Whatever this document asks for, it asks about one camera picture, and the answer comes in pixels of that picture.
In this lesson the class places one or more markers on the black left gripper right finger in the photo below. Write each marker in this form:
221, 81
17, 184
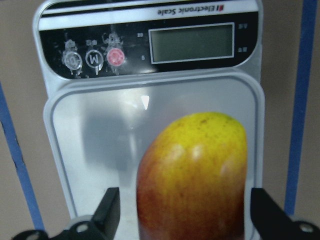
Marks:
272, 223

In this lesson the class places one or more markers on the white electronic kitchen scale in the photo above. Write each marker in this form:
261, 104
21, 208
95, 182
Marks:
118, 72

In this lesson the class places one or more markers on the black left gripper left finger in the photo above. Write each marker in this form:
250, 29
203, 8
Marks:
102, 225

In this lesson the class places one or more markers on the vertical blue tape right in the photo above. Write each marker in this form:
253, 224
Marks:
19, 163

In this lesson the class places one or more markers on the long vertical blue tape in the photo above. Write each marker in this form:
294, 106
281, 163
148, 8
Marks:
303, 73

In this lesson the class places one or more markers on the yellow red mango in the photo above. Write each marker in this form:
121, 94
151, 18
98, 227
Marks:
191, 180

